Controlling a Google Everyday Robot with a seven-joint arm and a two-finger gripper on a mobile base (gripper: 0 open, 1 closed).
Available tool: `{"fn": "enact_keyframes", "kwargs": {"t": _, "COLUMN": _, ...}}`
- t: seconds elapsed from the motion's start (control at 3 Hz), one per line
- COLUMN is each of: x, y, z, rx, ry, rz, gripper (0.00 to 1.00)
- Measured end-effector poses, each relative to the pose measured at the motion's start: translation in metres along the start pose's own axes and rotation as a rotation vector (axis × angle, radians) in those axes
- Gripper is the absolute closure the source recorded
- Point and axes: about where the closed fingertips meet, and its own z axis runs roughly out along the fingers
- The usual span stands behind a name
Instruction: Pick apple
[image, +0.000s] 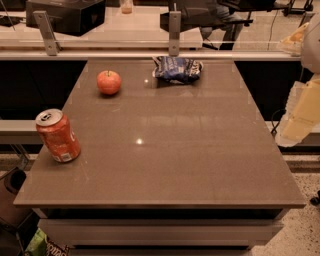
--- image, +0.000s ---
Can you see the seated person in background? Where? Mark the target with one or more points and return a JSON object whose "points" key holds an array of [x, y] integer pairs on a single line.
{"points": [[230, 23]]}

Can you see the black box on desk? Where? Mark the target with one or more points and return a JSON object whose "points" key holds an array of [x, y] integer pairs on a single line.
{"points": [[71, 17]]}

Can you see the green snack bag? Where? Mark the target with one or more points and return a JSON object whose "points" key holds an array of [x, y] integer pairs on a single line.
{"points": [[42, 245]]}

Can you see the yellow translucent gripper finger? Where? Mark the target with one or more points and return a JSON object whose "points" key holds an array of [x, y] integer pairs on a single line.
{"points": [[302, 113], [292, 44]]}

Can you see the red apple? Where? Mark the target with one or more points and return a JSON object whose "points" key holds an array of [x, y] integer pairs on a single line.
{"points": [[108, 82]]}

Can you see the left metal glass bracket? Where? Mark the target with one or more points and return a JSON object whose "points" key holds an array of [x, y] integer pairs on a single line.
{"points": [[51, 44]]}

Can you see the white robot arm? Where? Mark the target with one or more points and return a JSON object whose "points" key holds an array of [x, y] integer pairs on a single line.
{"points": [[310, 50]]}

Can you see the metal glass bracket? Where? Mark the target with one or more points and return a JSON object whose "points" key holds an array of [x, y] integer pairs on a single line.
{"points": [[174, 32], [51, 44]]}

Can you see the orange soda can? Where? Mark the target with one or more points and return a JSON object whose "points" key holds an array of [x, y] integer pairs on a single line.
{"points": [[55, 131]]}

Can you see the brown table with drawers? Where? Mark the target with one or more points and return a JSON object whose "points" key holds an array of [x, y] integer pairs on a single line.
{"points": [[174, 170]]}

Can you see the blue crumpled chip bag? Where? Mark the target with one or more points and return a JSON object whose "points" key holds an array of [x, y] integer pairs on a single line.
{"points": [[177, 70]]}

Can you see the drink cup on desk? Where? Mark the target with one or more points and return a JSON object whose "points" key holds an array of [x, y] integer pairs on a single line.
{"points": [[126, 6]]}

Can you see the middle metal glass bracket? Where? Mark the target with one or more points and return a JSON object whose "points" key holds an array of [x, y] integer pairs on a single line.
{"points": [[174, 32]]}

